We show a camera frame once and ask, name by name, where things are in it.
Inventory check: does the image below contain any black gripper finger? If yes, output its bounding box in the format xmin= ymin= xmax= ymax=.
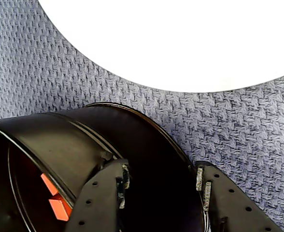
xmin=195 ymin=160 xmax=284 ymax=232
xmin=64 ymin=158 xmax=131 ymax=232

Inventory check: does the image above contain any red cube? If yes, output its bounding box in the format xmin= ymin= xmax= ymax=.
xmin=48 ymin=194 xmax=73 ymax=222
xmin=40 ymin=173 xmax=60 ymax=196

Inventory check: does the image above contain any white round plate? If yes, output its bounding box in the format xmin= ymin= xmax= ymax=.
xmin=37 ymin=0 xmax=284 ymax=94

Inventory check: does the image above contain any black metal bucket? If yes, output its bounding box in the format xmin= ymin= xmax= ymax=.
xmin=0 ymin=102 xmax=205 ymax=232

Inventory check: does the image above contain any blue woven table cloth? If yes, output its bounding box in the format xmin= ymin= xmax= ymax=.
xmin=0 ymin=0 xmax=284 ymax=232

